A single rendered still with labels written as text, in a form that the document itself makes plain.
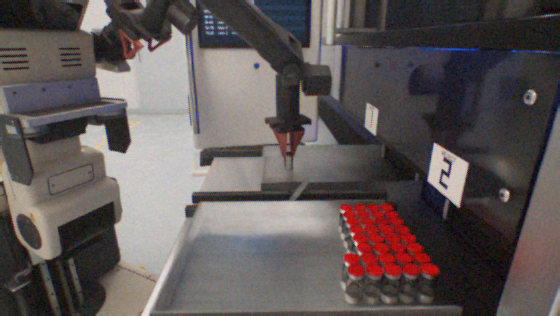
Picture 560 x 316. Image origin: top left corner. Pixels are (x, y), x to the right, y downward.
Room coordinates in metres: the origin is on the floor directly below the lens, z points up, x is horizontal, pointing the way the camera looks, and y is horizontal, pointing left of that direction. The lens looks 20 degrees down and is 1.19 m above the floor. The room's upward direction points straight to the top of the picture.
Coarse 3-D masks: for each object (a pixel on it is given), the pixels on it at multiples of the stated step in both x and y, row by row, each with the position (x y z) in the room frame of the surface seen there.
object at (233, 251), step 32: (192, 224) 0.45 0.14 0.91; (224, 224) 0.50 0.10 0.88; (256, 224) 0.50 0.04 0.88; (288, 224) 0.50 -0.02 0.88; (320, 224) 0.50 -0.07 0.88; (192, 256) 0.41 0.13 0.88; (224, 256) 0.41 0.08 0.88; (256, 256) 0.41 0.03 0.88; (288, 256) 0.41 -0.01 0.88; (320, 256) 0.41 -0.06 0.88; (160, 288) 0.30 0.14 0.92; (192, 288) 0.34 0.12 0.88; (224, 288) 0.34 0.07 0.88; (256, 288) 0.34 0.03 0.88; (288, 288) 0.34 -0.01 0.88; (320, 288) 0.34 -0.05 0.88
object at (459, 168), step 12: (432, 156) 0.45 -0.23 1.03; (444, 156) 0.42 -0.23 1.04; (456, 156) 0.39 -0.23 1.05; (432, 168) 0.44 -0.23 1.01; (444, 168) 0.41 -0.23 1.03; (456, 168) 0.39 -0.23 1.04; (432, 180) 0.44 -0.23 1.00; (444, 180) 0.41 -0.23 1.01; (456, 180) 0.38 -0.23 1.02; (444, 192) 0.40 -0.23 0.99; (456, 192) 0.38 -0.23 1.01; (456, 204) 0.37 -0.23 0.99
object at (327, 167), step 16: (272, 160) 0.84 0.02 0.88; (304, 160) 0.84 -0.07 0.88; (320, 160) 0.84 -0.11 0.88; (336, 160) 0.84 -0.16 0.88; (352, 160) 0.84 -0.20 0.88; (368, 160) 0.84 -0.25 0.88; (384, 160) 0.83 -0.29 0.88; (272, 176) 0.72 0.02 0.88; (288, 176) 0.72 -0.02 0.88; (304, 176) 0.72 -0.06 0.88; (320, 176) 0.72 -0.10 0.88; (336, 176) 0.72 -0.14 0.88; (352, 176) 0.72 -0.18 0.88; (368, 176) 0.72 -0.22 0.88; (384, 176) 0.72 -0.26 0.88; (400, 176) 0.72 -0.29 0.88; (400, 192) 0.62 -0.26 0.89; (416, 192) 0.62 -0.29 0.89
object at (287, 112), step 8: (280, 104) 0.74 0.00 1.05; (288, 104) 0.74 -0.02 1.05; (296, 104) 0.75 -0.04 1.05; (280, 112) 0.74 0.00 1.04; (288, 112) 0.74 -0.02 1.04; (296, 112) 0.75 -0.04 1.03; (272, 120) 0.75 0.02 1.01; (280, 120) 0.75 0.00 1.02; (288, 120) 0.74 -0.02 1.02; (296, 120) 0.74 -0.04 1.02; (304, 120) 0.75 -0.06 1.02; (272, 128) 0.72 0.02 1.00
